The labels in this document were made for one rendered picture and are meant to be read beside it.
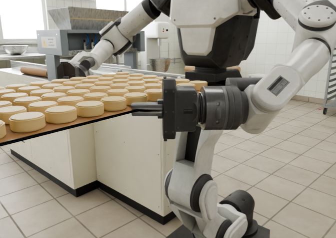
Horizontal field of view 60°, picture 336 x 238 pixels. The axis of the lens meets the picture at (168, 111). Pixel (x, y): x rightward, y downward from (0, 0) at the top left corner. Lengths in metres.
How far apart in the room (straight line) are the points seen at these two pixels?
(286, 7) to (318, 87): 4.84
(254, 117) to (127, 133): 1.36
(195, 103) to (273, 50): 5.43
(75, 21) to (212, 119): 1.66
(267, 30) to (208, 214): 5.14
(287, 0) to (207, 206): 0.71
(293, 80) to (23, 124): 0.47
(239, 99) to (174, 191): 0.63
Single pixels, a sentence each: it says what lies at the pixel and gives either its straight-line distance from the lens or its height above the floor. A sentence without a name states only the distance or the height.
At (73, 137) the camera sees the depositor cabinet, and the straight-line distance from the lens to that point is 2.10.
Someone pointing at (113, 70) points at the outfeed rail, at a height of 0.88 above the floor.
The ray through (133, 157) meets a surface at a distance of 1.87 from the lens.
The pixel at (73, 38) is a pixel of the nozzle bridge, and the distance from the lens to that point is 2.11.
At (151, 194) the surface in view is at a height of 0.20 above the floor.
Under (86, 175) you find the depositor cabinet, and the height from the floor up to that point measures 0.16.
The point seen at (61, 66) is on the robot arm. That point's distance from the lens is 0.96.
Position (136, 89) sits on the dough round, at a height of 1.02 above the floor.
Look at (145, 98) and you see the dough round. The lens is 0.60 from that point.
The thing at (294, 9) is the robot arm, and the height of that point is 1.21.
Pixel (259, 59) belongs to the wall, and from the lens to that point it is 6.09.
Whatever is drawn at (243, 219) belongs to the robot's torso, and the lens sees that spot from 1.47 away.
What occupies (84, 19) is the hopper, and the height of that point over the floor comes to 1.25.
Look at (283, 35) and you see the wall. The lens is 5.87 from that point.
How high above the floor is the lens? 1.14
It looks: 15 degrees down
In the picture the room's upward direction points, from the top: straight up
